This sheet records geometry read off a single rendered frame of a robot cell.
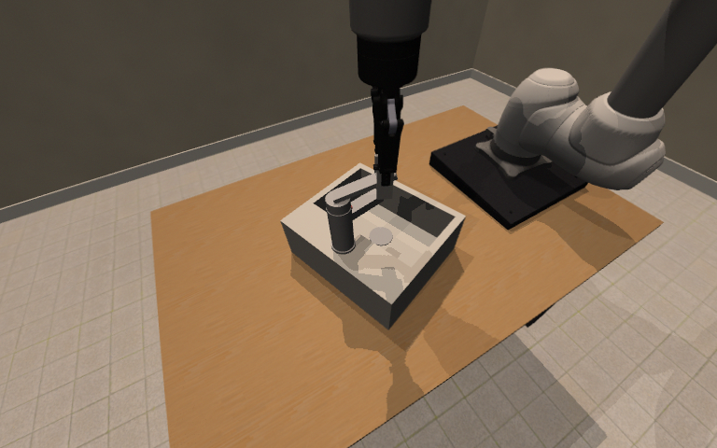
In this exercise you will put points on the square sink basin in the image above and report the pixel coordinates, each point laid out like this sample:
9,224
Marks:
400,244

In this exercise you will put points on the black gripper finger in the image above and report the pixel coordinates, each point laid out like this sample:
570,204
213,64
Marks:
375,132
389,137

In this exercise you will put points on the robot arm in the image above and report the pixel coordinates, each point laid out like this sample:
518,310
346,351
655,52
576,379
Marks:
611,144

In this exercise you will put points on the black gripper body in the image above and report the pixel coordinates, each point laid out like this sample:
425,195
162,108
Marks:
388,65

